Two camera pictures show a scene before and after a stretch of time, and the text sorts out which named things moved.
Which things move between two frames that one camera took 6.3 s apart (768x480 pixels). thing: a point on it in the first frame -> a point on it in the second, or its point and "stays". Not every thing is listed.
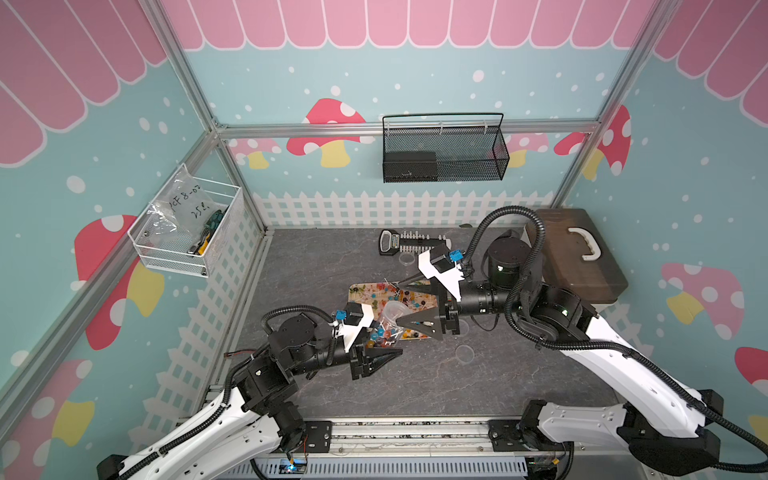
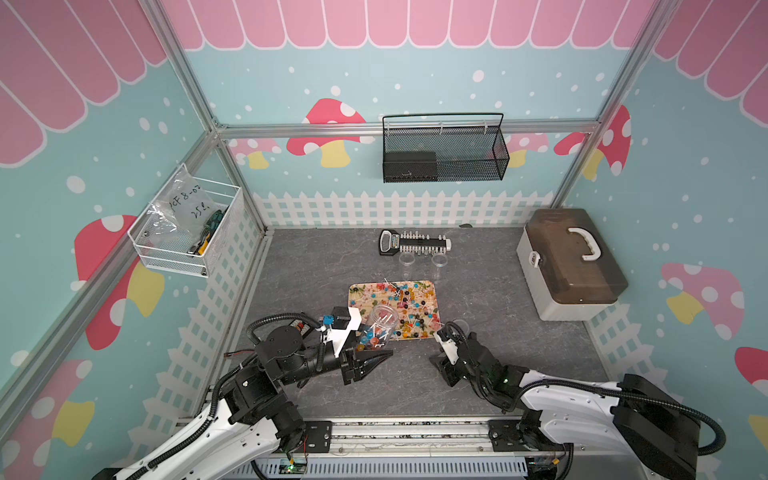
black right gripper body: x=450 y=313 -> x=452 y=373
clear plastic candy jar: x=407 y=259 stays
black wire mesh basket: x=444 y=154 stays
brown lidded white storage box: x=575 y=258 stays
